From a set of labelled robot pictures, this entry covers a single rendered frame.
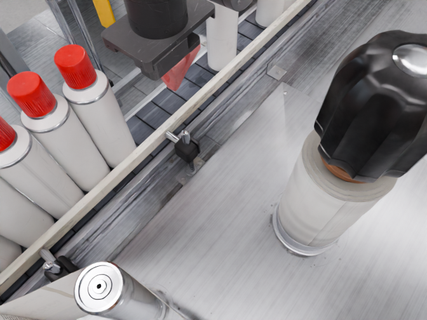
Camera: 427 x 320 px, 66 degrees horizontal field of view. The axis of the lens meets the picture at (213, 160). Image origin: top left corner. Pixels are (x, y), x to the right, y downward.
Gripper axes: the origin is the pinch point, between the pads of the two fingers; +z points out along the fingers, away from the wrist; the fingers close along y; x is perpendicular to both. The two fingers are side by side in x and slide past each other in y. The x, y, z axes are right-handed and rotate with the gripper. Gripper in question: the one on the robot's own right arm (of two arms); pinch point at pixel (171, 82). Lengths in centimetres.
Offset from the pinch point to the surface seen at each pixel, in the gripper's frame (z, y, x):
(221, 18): 2.4, 15.3, 4.3
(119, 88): 5.5, -2.1, 9.2
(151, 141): 10.1, -4.3, 2.0
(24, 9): 103, 49, 189
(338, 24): 19, 46, -4
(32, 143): -2.2, -16.1, 4.5
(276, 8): 9.5, 30.9, 3.5
